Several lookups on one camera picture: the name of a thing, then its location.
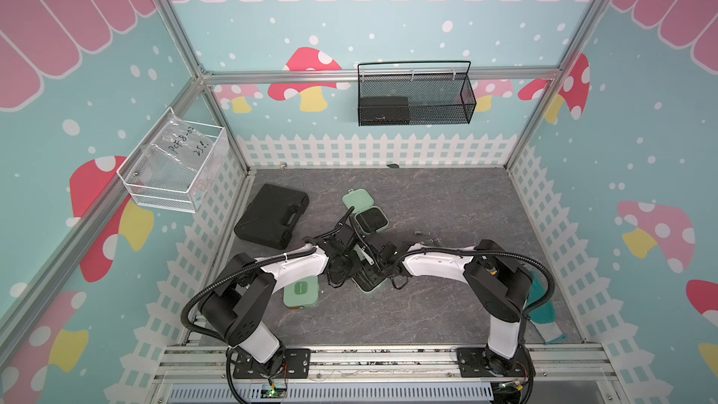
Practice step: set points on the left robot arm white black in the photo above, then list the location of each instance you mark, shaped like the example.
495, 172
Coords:
231, 309

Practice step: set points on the black wire mesh basket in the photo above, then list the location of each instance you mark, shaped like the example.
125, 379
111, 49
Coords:
439, 92

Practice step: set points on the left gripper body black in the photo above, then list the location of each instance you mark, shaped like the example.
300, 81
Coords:
343, 272

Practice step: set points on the green clipper case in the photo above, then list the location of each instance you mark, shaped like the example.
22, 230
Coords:
366, 215
368, 276
302, 294

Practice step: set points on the black box in basket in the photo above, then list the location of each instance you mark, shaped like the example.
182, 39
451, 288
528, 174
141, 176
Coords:
383, 111

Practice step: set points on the clear acrylic wall bin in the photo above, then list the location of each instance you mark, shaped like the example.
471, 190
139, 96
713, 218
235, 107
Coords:
175, 164

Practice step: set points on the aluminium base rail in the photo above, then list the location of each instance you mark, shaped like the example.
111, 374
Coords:
415, 363

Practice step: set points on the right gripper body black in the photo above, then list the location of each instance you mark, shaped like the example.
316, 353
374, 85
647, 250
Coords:
381, 269

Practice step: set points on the black plastic tool case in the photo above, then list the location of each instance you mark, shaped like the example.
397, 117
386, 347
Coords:
272, 216

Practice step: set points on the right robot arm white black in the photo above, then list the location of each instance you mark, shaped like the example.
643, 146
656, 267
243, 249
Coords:
508, 285

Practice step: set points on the green work glove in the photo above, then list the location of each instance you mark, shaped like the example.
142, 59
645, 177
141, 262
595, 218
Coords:
543, 318

